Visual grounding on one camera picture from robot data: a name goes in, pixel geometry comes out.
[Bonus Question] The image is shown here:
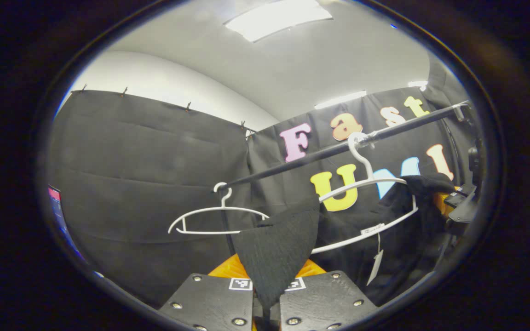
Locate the black clothes rack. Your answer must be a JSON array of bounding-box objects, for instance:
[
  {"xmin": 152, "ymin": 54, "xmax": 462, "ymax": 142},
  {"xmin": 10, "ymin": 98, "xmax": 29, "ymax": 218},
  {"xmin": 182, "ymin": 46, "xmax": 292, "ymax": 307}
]
[{"xmin": 214, "ymin": 102, "xmax": 472, "ymax": 256}]

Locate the white clothes hanger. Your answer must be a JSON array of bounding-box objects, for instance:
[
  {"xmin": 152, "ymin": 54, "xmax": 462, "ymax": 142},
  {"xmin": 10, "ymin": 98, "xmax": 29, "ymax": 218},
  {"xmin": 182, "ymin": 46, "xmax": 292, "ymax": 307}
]
[
  {"xmin": 311, "ymin": 132, "xmax": 420, "ymax": 254},
  {"xmin": 168, "ymin": 183, "xmax": 270, "ymax": 235}
]

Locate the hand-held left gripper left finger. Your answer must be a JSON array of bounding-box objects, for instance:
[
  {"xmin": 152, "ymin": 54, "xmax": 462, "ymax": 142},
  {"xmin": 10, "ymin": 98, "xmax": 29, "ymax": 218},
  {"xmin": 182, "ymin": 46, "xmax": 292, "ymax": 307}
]
[{"xmin": 159, "ymin": 254, "xmax": 254, "ymax": 331}]

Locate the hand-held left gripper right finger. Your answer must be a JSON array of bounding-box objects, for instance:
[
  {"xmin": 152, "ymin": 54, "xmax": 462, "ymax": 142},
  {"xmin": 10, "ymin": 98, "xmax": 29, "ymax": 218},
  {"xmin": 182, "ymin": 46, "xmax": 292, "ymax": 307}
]
[{"xmin": 280, "ymin": 260, "xmax": 378, "ymax": 331}]

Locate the black backdrop cloth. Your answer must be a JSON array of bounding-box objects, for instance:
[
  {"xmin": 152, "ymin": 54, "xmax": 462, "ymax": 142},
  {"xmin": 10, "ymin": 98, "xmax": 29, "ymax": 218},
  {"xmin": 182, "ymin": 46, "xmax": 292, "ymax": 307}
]
[{"xmin": 46, "ymin": 57, "xmax": 477, "ymax": 308}]

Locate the black garment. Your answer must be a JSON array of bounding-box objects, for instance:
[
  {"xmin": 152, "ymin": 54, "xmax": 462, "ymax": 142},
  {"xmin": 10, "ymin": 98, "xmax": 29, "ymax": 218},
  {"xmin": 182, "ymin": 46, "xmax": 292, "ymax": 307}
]
[{"xmin": 232, "ymin": 172, "xmax": 459, "ymax": 325}]

